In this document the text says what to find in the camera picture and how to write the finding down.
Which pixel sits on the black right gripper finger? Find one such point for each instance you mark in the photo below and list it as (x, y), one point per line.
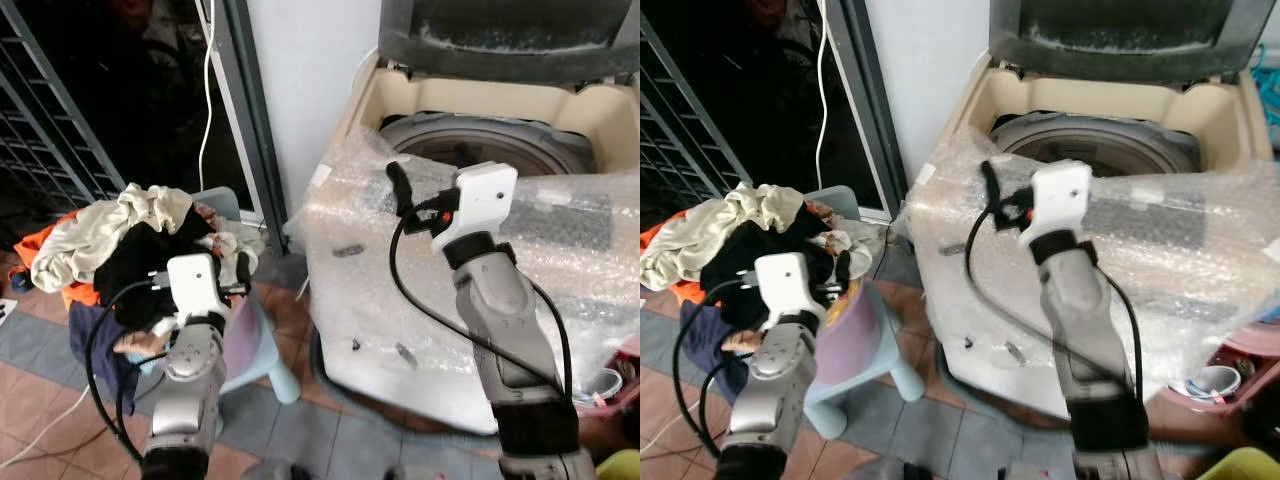
(991, 183)
(399, 188)

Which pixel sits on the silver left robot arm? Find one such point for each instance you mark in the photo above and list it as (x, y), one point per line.
(775, 390)
(190, 385)

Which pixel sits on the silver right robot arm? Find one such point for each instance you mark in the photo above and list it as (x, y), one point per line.
(1085, 320)
(505, 320)

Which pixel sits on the beige top-load washing machine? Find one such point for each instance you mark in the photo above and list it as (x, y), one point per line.
(400, 350)
(1000, 340)

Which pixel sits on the floral patterned cloth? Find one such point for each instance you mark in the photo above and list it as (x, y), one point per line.
(835, 238)
(225, 240)

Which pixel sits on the purple plastic basin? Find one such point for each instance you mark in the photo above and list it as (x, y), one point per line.
(243, 340)
(845, 340)

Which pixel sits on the clear bubble wrap sheet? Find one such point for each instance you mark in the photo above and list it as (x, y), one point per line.
(350, 220)
(950, 230)

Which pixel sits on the light blue plastic stool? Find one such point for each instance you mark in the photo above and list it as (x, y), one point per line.
(275, 360)
(895, 370)

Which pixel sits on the black cloth garment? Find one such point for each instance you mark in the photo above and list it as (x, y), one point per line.
(735, 262)
(135, 265)

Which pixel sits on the navy blue cloth garment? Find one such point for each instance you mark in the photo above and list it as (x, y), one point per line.
(95, 345)
(705, 340)

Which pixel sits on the cream cloth garment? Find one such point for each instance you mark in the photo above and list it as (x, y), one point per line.
(680, 245)
(80, 240)

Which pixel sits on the orange cloth garment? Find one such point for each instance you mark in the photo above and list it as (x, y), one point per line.
(655, 235)
(45, 250)

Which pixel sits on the dark grey washer lid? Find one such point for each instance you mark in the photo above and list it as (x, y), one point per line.
(1120, 35)
(500, 35)

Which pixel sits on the pink plastic basin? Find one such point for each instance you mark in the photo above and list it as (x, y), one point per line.
(1250, 355)
(628, 355)

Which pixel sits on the grey metal grille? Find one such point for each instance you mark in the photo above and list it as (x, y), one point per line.
(50, 110)
(680, 120)

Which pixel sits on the yellow-green plastic container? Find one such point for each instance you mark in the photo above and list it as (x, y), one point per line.
(1245, 466)
(620, 467)

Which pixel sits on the blue hanging item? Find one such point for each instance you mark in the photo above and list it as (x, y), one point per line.
(1268, 100)

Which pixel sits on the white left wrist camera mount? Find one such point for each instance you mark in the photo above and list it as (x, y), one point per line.
(195, 285)
(785, 285)

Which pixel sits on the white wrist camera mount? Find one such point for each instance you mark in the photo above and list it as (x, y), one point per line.
(1062, 195)
(195, 285)
(480, 200)
(785, 285)

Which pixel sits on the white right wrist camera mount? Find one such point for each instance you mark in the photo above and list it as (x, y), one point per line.
(480, 200)
(1062, 195)

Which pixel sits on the grey door frame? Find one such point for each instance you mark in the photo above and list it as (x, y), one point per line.
(865, 100)
(250, 110)

